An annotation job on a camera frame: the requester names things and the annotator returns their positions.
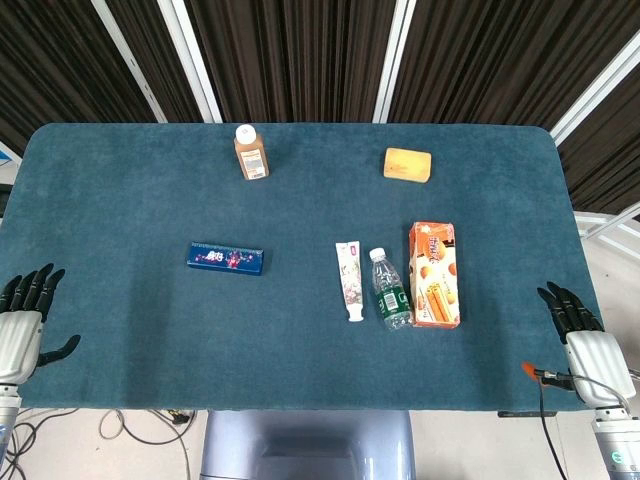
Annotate brown juice bottle white cap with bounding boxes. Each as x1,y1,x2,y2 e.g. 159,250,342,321
233,124,270,181

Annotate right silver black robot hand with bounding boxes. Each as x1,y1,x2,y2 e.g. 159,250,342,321
537,281,637,409

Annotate yellow sponge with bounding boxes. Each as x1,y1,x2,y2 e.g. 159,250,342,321
383,147,432,184

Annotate white metal rack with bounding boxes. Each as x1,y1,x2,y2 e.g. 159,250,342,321
573,208,640,262

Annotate teal blue table cloth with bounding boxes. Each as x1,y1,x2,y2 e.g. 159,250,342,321
0,122,601,412

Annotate white frame post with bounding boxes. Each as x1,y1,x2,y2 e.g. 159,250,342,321
549,37,640,146
91,0,168,124
157,0,223,124
372,0,417,124

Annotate grey floor cable loop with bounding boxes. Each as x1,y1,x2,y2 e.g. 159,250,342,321
98,408,196,447

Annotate orange biscuit box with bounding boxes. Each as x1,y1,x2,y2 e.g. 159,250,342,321
408,221,462,329

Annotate white floral toothpaste tube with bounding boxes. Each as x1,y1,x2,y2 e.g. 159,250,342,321
335,240,365,324

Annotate orange tipped black connector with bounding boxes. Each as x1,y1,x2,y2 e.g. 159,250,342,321
521,361,576,392

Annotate clear water bottle green label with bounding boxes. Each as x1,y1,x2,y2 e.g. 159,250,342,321
368,247,414,331

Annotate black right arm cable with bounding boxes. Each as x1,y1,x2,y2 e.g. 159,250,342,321
538,382,570,480

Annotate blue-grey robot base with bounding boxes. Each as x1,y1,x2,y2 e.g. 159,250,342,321
199,409,416,480

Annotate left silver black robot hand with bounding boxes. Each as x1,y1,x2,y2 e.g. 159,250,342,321
0,263,82,386

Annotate dark brown pleated curtain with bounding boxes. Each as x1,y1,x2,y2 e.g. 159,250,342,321
0,0,640,214

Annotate blue box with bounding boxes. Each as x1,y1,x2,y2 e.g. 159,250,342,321
187,241,266,277

